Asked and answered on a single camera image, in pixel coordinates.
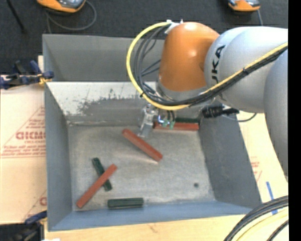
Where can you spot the dark green flat block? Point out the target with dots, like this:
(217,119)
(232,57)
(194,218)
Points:
(125,203)
(97,165)
(188,120)

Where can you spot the brown cardboard board red print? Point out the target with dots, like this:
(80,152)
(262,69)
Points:
(20,184)

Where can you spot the grey metal bin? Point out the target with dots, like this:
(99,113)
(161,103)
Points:
(145,182)

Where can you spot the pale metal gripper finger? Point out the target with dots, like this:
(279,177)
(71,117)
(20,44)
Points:
(145,129)
(147,112)

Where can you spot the black cylinder on white bracket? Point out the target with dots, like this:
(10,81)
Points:
(212,112)

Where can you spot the red-brown flat block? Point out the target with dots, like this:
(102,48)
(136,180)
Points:
(186,126)
(95,187)
(143,145)

